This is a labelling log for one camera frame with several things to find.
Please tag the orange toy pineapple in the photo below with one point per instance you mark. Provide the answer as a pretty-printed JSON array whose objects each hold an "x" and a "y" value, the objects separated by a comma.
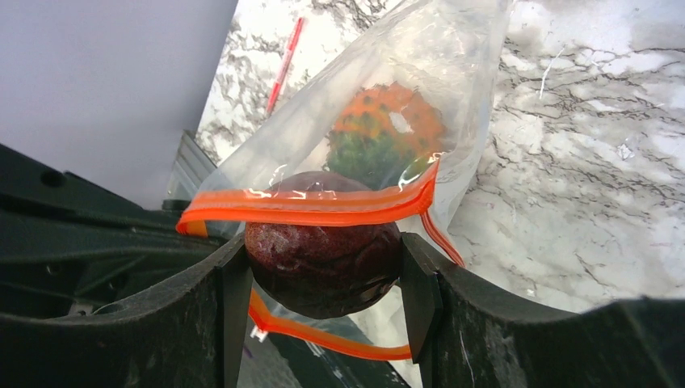
[{"x": 385, "y": 136}]

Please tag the clear orange zip bag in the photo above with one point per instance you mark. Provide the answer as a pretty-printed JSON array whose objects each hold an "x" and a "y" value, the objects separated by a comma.
[{"x": 448, "y": 51}]

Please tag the red pen mark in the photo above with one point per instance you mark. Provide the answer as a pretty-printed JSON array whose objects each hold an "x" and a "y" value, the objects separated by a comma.
[{"x": 286, "y": 61}]

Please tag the dark purple passion fruit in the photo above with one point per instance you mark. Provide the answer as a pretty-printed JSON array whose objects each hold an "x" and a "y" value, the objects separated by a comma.
[{"x": 324, "y": 272}]

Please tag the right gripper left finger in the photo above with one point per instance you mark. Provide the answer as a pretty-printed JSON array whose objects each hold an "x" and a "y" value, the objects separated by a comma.
[{"x": 186, "y": 331}]

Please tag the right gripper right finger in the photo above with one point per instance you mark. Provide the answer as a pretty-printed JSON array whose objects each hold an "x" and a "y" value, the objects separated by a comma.
[{"x": 464, "y": 331}]

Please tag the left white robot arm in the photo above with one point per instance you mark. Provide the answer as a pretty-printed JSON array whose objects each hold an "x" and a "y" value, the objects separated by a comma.
[{"x": 98, "y": 292}]

